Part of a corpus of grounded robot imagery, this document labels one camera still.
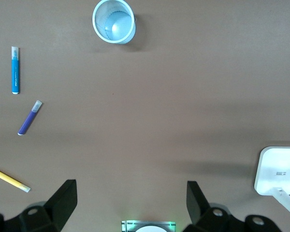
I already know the purple marker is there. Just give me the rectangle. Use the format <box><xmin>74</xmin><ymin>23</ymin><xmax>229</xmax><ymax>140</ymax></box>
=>
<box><xmin>17</xmin><ymin>100</ymin><xmax>43</xmax><ymax>136</ymax></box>

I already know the light blue mesh cup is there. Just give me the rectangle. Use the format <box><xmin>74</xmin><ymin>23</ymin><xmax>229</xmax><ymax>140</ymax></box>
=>
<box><xmin>91</xmin><ymin>0</ymin><xmax>137</xmax><ymax>45</ymax></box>

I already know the yellow marker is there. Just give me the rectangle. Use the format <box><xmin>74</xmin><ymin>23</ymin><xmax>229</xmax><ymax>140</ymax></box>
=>
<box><xmin>0</xmin><ymin>169</ymin><xmax>31</xmax><ymax>193</ymax></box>

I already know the blue marker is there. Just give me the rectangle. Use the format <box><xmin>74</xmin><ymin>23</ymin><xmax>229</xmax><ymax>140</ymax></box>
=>
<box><xmin>11</xmin><ymin>46</ymin><xmax>22</xmax><ymax>95</ymax></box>

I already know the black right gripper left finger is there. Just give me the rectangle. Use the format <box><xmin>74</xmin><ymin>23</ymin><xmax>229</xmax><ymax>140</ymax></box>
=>
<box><xmin>18</xmin><ymin>179</ymin><xmax>77</xmax><ymax>232</ymax></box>

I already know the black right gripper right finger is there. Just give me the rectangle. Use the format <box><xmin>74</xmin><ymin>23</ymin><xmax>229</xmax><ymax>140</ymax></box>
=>
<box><xmin>183</xmin><ymin>180</ymin><xmax>245</xmax><ymax>232</ymax></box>

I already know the white desk lamp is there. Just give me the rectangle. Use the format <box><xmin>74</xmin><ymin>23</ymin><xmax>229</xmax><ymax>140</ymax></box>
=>
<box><xmin>253</xmin><ymin>146</ymin><xmax>290</xmax><ymax>222</ymax></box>

